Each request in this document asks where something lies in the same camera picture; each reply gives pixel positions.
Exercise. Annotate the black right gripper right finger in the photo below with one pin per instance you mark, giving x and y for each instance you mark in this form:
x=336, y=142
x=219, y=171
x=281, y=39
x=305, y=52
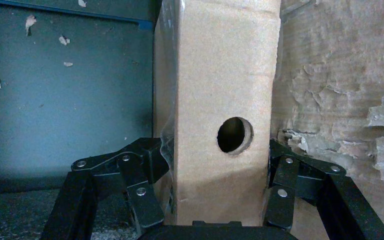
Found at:
x=288, y=195

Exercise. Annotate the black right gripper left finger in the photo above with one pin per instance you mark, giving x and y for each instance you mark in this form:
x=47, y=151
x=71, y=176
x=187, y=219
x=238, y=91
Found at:
x=139, y=195

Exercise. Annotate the tall cardboard box with hole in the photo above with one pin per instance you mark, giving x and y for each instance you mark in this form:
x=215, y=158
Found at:
x=218, y=82

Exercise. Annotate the large open torn carton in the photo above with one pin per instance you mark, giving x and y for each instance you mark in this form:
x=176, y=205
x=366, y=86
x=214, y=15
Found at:
x=331, y=66

